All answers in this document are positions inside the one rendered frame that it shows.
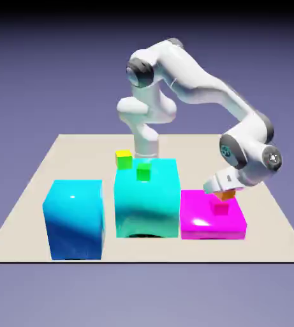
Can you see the small magenta cube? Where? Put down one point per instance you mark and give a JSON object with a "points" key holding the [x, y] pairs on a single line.
{"points": [[221, 209]]}

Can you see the small orange cube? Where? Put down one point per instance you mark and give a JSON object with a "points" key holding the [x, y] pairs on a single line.
{"points": [[225, 195]]}

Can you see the large magenta box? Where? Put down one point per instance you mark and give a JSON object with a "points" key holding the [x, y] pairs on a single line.
{"points": [[208, 222]]}

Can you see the small yellow-green cube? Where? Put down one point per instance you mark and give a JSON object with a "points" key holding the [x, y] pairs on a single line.
{"points": [[123, 159]]}

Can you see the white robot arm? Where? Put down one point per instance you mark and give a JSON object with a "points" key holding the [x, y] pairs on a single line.
{"points": [[202, 89]]}

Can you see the large cyan box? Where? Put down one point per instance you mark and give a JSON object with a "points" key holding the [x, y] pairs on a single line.
{"points": [[146, 201]]}

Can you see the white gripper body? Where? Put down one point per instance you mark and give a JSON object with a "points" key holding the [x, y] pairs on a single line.
{"points": [[219, 180]]}

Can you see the large blue box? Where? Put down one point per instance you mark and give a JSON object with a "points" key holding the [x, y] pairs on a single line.
{"points": [[74, 219]]}

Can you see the small green cube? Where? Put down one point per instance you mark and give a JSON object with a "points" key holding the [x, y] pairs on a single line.
{"points": [[143, 172]]}

